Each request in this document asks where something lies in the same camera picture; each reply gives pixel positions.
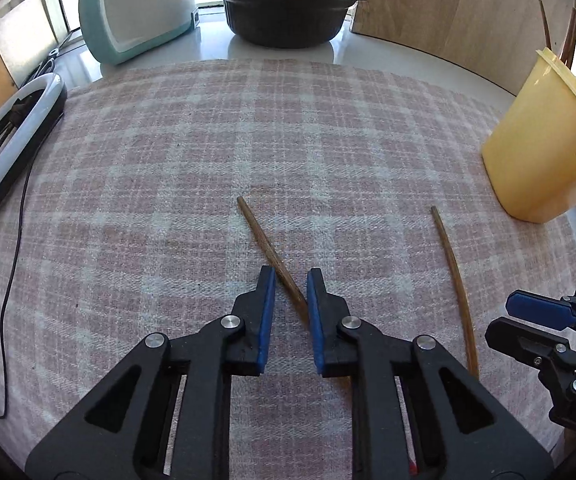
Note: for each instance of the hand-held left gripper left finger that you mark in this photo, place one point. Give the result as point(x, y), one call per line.
point(267, 320)

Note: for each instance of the yellow plastic utensil holder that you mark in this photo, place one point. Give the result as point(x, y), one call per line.
point(543, 150)

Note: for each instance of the wooden board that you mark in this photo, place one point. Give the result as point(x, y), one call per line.
point(458, 15)

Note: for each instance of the white cutting board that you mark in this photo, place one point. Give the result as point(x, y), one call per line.
point(23, 40)

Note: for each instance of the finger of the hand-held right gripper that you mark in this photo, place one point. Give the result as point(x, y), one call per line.
point(513, 340)
point(538, 310)

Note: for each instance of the pink plaid cloth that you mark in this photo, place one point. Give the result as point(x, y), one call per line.
point(168, 160)

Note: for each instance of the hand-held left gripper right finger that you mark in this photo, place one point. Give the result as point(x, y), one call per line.
point(315, 320)

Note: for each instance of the teal and white appliance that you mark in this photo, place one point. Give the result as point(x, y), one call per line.
point(133, 10)

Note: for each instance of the black ribbed cooking pot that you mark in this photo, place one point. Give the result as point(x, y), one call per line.
point(283, 20)

